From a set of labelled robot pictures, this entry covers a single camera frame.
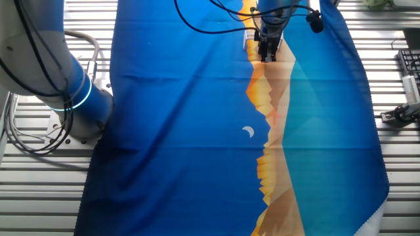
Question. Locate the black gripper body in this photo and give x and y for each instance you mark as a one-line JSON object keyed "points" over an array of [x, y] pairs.
{"points": [[269, 35]]}

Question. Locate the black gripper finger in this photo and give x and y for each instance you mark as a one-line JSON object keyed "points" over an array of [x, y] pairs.
{"points": [[272, 52], [264, 52]]}

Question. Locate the white mesh goal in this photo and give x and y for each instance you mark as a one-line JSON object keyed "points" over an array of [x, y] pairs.
{"points": [[248, 39]]}

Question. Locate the green round object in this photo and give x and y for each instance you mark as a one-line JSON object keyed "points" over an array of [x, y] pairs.
{"points": [[375, 4]]}

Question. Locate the blue landscape print cloth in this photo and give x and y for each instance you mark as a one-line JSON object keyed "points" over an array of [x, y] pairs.
{"points": [[197, 147]]}

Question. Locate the black keyboard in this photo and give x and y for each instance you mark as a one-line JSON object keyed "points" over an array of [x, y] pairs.
{"points": [[410, 64]]}

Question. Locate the white flat object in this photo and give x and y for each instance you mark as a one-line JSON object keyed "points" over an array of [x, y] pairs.
{"points": [[405, 3]]}

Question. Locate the dark box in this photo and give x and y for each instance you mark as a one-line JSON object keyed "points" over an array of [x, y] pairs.
{"points": [[411, 38]]}

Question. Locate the black clamp tool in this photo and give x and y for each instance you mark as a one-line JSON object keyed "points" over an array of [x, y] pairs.
{"points": [[400, 114]]}

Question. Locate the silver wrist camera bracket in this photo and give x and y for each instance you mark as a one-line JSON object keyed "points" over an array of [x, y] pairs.
{"points": [[315, 4]]}

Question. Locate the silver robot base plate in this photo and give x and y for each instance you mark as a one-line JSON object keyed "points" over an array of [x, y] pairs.
{"points": [[72, 144]]}

